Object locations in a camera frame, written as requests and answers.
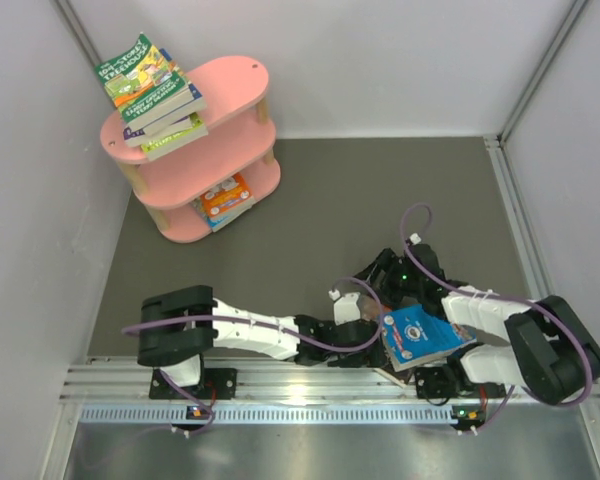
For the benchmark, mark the green 104-Storey Treehouse book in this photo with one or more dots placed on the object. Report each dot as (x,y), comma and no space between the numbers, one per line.
(142,84)

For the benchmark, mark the light blue maze activity book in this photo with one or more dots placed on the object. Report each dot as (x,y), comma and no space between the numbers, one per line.
(218,222)

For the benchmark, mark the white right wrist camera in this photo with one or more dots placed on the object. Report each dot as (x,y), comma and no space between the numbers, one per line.
(415,239)

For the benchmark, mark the blue 91-Storey Treehouse book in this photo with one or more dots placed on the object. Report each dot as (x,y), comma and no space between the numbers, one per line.
(197,97)

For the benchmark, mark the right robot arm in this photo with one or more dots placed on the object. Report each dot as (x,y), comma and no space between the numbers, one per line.
(541,346)

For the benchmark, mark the purple 52-Storey Treehouse book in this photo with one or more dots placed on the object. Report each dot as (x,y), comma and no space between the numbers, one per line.
(139,137)

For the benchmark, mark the pink three-tier shelf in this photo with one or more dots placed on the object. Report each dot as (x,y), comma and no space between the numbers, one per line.
(240,139)

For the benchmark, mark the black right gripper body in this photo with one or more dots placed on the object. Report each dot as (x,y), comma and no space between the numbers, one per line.
(397,284)

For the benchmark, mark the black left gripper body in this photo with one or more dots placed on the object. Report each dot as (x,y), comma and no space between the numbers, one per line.
(368,356)

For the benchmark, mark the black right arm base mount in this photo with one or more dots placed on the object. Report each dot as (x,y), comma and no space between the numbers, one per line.
(440,384)

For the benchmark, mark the blue cartoon paperback book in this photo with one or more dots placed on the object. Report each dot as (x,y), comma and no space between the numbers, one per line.
(412,337)

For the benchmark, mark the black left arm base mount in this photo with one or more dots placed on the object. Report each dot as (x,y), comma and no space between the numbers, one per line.
(216,384)

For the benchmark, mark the orange paperback book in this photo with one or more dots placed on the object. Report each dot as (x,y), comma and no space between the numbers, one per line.
(231,193)

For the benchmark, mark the dark Tale of Two Cities book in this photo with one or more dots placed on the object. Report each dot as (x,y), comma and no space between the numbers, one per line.
(369,312)

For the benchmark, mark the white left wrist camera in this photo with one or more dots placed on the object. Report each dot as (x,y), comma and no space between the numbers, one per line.
(345,306)

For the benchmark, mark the lime 65-Storey Treehouse book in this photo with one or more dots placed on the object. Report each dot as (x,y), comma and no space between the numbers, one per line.
(156,149)

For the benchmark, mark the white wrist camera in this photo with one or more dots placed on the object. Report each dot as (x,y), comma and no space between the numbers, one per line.
(345,306)
(415,239)

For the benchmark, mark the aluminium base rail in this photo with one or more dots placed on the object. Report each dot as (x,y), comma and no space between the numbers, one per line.
(115,390)

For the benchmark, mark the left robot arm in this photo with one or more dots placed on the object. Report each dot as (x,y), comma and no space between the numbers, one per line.
(178,327)

